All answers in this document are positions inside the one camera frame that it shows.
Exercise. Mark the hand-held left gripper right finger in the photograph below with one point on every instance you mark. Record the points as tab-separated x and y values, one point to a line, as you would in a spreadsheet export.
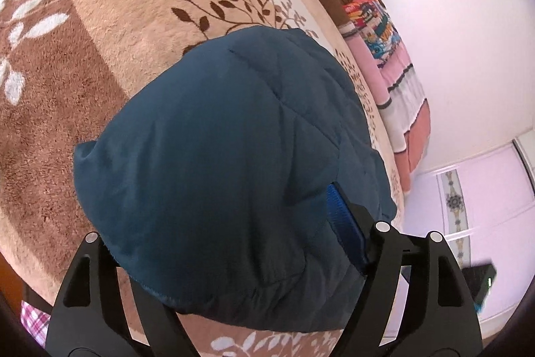
345	223

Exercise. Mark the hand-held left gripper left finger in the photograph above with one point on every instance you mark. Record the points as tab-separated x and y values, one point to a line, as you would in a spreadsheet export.
167	327

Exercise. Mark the dark teal quilted jacket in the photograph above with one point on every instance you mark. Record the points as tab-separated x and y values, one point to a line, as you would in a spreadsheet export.
217	173

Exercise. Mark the white wardrobe with ornament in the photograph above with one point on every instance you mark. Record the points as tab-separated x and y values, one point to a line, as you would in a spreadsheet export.
493	215

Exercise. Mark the salmon folded blanket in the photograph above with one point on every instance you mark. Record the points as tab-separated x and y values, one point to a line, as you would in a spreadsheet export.
416	139

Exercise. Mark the red plaid clothing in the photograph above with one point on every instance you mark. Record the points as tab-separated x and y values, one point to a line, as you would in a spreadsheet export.
33	321

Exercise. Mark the colourful cartoon pillow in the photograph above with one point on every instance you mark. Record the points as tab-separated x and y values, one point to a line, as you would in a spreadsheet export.
374	26

